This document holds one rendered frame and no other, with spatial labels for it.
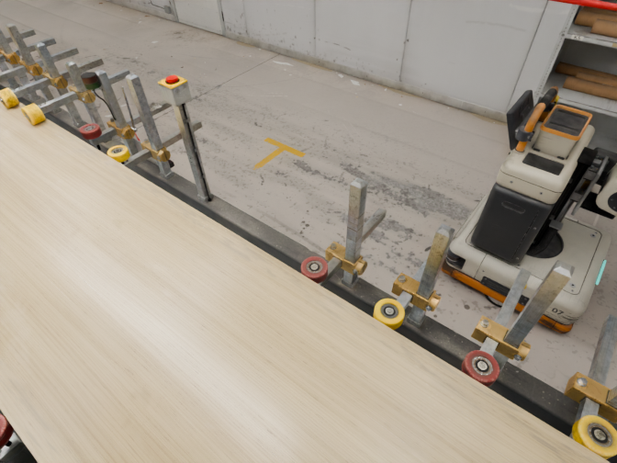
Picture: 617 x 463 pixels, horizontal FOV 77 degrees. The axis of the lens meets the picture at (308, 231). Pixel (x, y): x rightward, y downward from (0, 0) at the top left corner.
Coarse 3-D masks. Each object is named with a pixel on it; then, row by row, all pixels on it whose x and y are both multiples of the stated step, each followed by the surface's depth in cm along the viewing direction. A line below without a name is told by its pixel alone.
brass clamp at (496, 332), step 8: (480, 320) 106; (488, 320) 106; (480, 328) 105; (488, 328) 105; (496, 328) 105; (504, 328) 104; (472, 336) 108; (480, 336) 106; (488, 336) 104; (496, 336) 103; (504, 336) 103; (504, 344) 102; (520, 344) 101; (528, 344) 101; (504, 352) 103; (512, 352) 101; (520, 352) 101; (528, 352) 100; (520, 360) 102
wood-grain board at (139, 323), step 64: (0, 128) 173; (0, 192) 142; (64, 192) 141; (128, 192) 140; (0, 256) 120; (64, 256) 120; (128, 256) 119; (192, 256) 118; (256, 256) 118; (0, 320) 105; (64, 320) 104; (128, 320) 104; (192, 320) 103; (256, 320) 103; (320, 320) 102; (0, 384) 92; (64, 384) 92; (128, 384) 92; (192, 384) 91; (256, 384) 91; (320, 384) 91; (384, 384) 90; (448, 384) 90; (64, 448) 83; (128, 448) 82; (192, 448) 82; (256, 448) 82; (320, 448) 81; (384, 448) 81; (448, 448) 81; (512, 448) 81; (576, 448) 80
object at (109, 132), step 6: (162, 102) 193; (156, 108) 190; (162, 108) 193; (138, 114) 186; (126, 120) 182; (138, 120) 185; (132, 126) 184; (102, 132) 175; (108, 132) 176; (114, 132) 178; (96, 138) 173; (102, 138) 175; (108, 138) 177; (96, 144) 174
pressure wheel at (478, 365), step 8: (472, 352) 95; (480, 352) 95; (464, 360) 94; (472, 360) 93; (480, 360) 94; (488, 360) 93; (496, 360) 93; (464, 368) 93; (472, 368) 92; (480, 368) 92; (488, 368) 92; (496, 368) 92; (472, 376) 91; (480, 376) 90; (488, 376) 90; (496, 376) 90; (488, 384) 91
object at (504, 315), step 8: (520, 272) 118; (528, 272) 118; (520, 280) 116; (512, 288) 114; (520, 288) 114; (512, 296) 113; (520, 296) 113; (504, 304) 111; (512, 304) 111; (504, 312) 109; (496, 320) 107; (504, 320) 107; (488, 344) 102; (496, 344) 102; (488, 352) 101
